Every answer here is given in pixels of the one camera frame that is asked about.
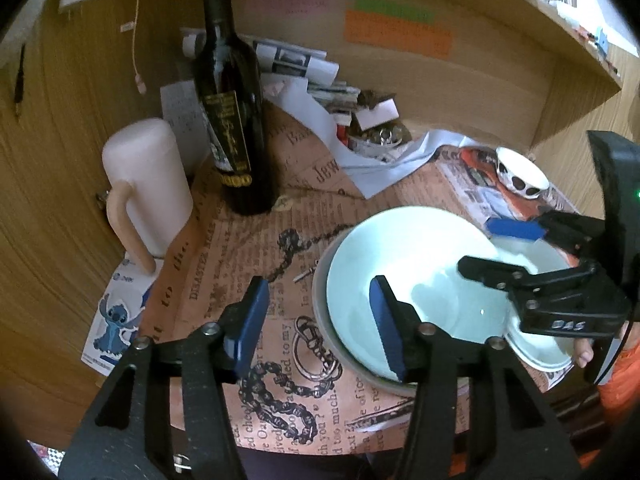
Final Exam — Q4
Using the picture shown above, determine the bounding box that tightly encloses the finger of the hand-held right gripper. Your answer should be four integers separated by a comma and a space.
487, 211, 609, 261
457, 255, 631, 336

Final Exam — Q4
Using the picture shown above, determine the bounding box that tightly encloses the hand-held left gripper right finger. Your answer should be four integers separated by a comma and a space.
368, 274, 584, 480

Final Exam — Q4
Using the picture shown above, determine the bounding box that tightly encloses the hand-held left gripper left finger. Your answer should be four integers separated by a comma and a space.
58, 275, 271, 480

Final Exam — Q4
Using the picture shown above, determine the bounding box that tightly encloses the small white plate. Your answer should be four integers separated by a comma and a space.
492, 236, 582, 372

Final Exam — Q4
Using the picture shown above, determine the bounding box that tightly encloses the grey bowl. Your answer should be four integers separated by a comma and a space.
311, 224, 422, 399

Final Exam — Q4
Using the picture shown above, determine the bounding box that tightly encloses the white deep plate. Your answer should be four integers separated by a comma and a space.
326, 205, 512, 384

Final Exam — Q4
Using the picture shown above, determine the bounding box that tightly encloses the person's right hand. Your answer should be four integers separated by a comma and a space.
573, 339, 595, 369

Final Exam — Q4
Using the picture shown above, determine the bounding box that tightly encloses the black spotted white bowl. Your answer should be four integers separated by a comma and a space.
494, 146, 551, 199

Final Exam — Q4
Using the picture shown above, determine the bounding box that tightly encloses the colourful magazine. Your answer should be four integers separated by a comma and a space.
434, 144, 582, 227

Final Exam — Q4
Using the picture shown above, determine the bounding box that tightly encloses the newspaper print table mat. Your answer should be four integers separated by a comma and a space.
137, 105, 584, 457

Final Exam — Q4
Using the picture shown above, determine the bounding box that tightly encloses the orange clothing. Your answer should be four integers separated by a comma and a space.
596, 324, 640, 412

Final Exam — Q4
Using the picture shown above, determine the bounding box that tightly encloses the blue cartoon sticker card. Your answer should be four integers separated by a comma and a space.
80, 255, 162, 377

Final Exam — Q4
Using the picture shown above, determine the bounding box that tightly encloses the pile of papers and clutter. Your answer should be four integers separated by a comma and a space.
276, 80, 494, 200

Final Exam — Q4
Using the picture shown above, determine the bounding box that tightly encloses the dish of metal keys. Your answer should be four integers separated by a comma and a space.
345, 122, 414, 155

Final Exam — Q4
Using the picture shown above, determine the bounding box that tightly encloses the small white note card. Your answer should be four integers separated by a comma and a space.
352, 97, 400, 131

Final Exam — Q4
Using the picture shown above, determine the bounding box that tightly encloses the dark wine bottle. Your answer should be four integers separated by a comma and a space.
193, 0, 278, 217

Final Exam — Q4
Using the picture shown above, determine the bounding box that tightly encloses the wooden shelf board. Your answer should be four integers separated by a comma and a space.
447, 0, 624, 93

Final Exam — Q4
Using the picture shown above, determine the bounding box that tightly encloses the printed white paper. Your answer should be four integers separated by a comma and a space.
159, 79, 212, 174

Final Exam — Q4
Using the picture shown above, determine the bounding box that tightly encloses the orange sticky note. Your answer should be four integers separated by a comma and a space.
344, 9, 453, 59

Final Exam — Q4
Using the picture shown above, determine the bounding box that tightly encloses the green sticky note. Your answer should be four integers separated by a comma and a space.
353, 0, 435, 24

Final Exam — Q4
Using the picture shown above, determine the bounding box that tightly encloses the white mug with handle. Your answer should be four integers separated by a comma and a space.
101, 117, 195, 275

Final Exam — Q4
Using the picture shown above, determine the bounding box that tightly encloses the white cable with tag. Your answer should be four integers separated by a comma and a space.
121, 0, 148, 96

